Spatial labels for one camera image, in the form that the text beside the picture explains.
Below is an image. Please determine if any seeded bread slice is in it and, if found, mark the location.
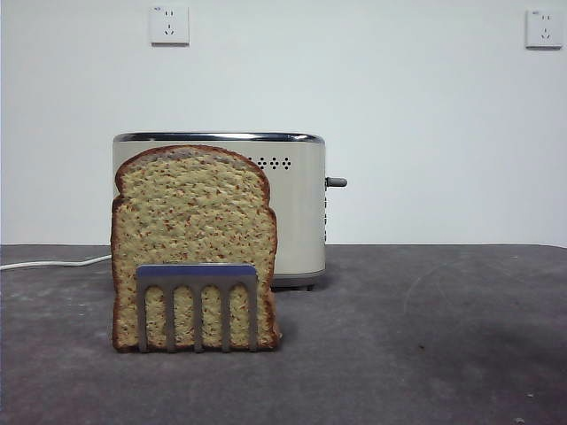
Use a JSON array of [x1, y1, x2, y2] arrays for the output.
[[110, 144, 284, 354]]

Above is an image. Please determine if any cream and steel toaster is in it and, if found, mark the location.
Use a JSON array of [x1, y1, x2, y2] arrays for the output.
[[111, 131, 329, 292]]

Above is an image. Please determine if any steel toast rack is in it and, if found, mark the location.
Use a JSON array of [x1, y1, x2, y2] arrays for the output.
[[135, 263, 260, 354]]

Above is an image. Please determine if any white wall socket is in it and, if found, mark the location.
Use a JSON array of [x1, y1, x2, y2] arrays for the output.
[[149, 4, 190, 47], [524, 8, 564, 50]]

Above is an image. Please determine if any white power cable with plug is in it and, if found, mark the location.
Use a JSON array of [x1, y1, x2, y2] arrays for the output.
[[0, 253, 114, 273]]

